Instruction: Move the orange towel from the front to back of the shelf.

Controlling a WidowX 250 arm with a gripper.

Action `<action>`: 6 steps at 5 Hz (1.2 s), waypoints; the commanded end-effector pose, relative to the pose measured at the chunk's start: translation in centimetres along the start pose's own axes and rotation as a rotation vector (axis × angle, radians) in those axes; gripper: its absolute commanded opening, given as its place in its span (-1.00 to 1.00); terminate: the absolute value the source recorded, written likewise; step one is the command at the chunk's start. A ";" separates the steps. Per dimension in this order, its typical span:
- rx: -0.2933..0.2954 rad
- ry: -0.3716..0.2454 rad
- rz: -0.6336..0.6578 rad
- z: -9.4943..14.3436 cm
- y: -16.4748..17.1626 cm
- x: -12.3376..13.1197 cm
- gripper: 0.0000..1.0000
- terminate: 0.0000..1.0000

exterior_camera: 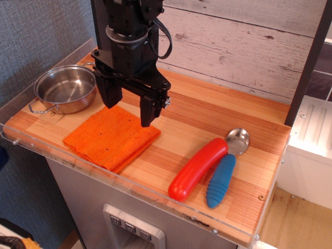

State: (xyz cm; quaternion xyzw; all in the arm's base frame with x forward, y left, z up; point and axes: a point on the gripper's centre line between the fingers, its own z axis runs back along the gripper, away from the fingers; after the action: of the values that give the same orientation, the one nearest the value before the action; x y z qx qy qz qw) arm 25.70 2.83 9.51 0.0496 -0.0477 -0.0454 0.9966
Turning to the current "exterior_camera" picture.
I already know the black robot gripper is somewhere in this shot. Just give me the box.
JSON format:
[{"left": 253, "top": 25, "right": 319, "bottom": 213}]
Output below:
[{"left": 94, "top": 38, "right": 171, "bottom": 127}]

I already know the orange cloth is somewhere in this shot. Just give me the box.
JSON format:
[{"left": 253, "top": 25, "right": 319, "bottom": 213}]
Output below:
[{"left": 63, "top": 106, "right": 161, "bottom": 173}]

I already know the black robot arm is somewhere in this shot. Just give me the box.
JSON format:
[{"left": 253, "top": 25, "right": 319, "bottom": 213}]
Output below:
[{"left": 91, "top": 1, "right": 172, "bottom": 127}]

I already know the stainless steel pot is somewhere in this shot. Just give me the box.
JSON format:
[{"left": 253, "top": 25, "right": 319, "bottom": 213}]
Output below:
[{"left": 28, "top": 64, "right": 96, "bottom": 114}]

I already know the clear acrylic edge guard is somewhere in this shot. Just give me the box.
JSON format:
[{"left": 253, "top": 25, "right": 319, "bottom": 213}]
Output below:
[{"left": 1, "top": 124, "right": 259, "bottom": 248}]

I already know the red plastic sausage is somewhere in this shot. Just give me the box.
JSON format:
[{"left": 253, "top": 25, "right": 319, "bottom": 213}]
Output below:
[{"left": 168, "top": 138, "right": 228, "bottom": 202}]

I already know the toy kitchen cabinet front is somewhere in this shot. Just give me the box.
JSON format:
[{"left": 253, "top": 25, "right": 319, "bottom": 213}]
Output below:
[{"left": 47, "top": 159, "right": 238, "bottom": 248}]

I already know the white toy sink unit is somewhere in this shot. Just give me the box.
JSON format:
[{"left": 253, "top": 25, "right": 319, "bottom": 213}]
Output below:
[{"left": 276, "top": 96, "right": 331, "bottom": 209}]

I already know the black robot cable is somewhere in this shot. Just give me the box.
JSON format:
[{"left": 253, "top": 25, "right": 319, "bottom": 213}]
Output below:
[{"left": 147, "top": 17, "right": 173, "bottom": 60}]

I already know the dark vertical post left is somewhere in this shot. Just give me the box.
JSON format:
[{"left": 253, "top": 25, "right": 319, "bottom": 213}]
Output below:
[{"left": 90, "top": 0, "right": 114, "bottom": 71}]

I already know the dark vertical post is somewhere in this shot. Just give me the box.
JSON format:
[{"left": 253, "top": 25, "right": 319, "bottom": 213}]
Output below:
[
  {"left": 90, "top": 0, "right": 114, "bottom": 71},
  {"left": 284, "top": 0, "right": 331, "bottom": 127}
]

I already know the blue handled metal spoon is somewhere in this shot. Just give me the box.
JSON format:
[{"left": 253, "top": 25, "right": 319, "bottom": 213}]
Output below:
[{"left": 206, "top": 128, "right": 250, "bottom": 209}]

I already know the dark vertical post right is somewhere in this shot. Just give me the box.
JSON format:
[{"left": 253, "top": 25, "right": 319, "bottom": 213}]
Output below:
[{"left": 284, "top": 0, "right": 331, "bottom": 127}]

